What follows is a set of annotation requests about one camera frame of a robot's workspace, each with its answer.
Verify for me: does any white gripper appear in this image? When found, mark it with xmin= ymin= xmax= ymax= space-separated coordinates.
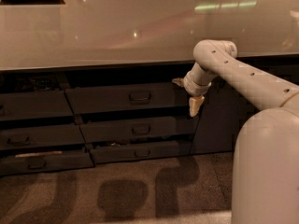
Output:
xmin=172 ymin=72 xmax=211 ymax=117

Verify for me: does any grey drawer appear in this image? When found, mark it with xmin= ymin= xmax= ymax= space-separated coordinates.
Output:
xmin=91 ymin=140 xmax=192 ymax=164
xmin=0 ymin=150 xmax=93 ymax=175
xmin=80 ymin=116 xmax=198 ymax=143
xmin=0 ymin=124 xmax=84 ymax=150
xmin=0 ymin=91 xmax=72 ymax=121
xmin=65 ymin=82 xmax=188 ymax=114

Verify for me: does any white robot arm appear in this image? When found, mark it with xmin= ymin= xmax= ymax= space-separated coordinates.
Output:
xmin=173 ymin=40 xmax=299 ymax=224

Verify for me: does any grey cabinet door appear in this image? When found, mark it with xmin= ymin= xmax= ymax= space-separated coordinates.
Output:
xmin=191 ymin=56 xmax=299 ymax=154

